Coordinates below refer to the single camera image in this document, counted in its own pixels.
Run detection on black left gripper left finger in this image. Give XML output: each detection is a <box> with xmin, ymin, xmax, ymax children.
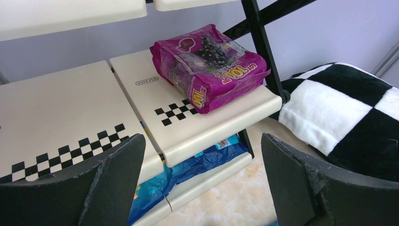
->
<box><xmin>0</xmin><ymin>134</ymin><xmax>146</xmax><ymax>226</ymax></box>

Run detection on blue candy bag on shelf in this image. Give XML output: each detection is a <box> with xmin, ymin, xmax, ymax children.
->
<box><xmin>128</xmin><ymin>167</ymin><xmax>173</xmax><ymax>226</ymax></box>
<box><xmin>171</xmin><ymin>135</ymin><xmax>248</xmax><ymax>185</ymax></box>

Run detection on cream three-tier shelf rack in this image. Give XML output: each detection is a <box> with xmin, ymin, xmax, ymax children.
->
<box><xmin>0</xmin><ymin>0</ymin><xmax>309</xmax><ymax>226</ymax></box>

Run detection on black white checkered pillow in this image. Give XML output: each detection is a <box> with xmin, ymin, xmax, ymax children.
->
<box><xmin>276</xmin><ymin>62</ymin><xmax>399</xmax><ymax>182</ymax></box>

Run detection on purple grape candy bag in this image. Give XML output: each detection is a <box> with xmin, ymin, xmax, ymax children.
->
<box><xmin>150</xmin><ymin>24</ymin><xmax>271</xmax><ymax>114</ymax></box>

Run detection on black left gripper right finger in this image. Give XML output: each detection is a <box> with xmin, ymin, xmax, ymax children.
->
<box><xmin>261</xmin><ymin>133</ymin><xmax>399</xmax><ymax>226</ymax></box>

